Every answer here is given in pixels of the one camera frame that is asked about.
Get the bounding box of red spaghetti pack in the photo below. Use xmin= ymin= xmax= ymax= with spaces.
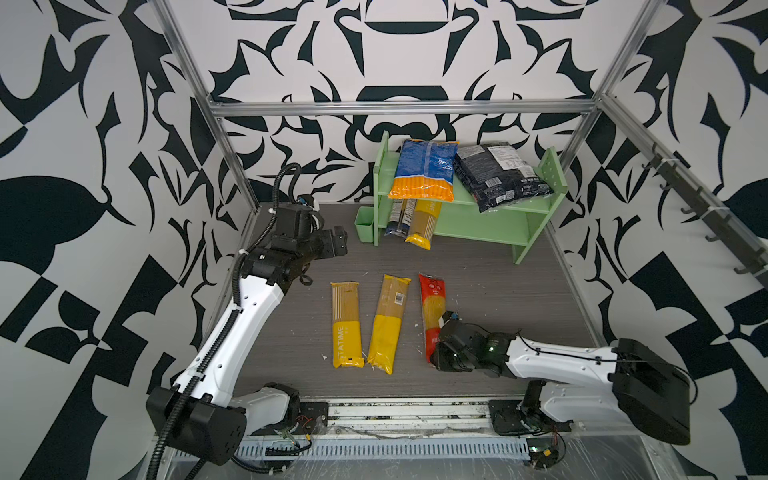
xmin=419 ymin=274 xmax=446 ymax=362

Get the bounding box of yellow spaghetti pack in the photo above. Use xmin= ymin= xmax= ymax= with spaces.
xmin=368 ymin=274 xmax=411 ymax=375
xmin=406 ymin=199 xmax=442 ymax=250
xmin=331 ymin=282 xmax=365 ymax=368

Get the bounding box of clear blue spaghetti pack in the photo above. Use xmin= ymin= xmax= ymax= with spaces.
xmin=385 ymin=199 xmax=417 ymax=239

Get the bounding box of blue orange pasta bag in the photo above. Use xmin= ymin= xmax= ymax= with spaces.
xmin=388 ymin=139 xmax=459 ymax=202

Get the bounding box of black pasta bag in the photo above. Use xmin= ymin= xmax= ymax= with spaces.
xmin=453 ymin=142 xmax=553 ymax=213

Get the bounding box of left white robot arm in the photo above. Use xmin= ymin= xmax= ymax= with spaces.
xmin=146 ymin=226 xmax=347 ymax=479

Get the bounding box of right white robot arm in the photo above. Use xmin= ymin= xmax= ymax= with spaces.
xmin=428 ymin=312 xmax=698 ymax=445

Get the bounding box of green wooden shelf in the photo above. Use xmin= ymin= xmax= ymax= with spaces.
xmin=371 ymin=132 xmax=568 ymax=264

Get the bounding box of small green plastic bin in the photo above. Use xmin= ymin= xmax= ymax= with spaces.
xmin=354 ymin=206 xmax=375 ymax=244

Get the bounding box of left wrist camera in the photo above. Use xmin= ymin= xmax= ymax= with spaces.
xmin=275 ymin=203 xmax=325 ymax=240

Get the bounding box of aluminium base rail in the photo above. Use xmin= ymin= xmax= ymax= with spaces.
xmin=149 ymin=394 xmax=664 ymax=463

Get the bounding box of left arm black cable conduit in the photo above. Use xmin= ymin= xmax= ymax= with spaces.
xmin=143 ymin=163 xmax=325 ymax=480

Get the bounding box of black wall hook rail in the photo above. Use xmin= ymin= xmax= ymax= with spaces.
xmin=643 ymin=144 xmax=767 ymax=289

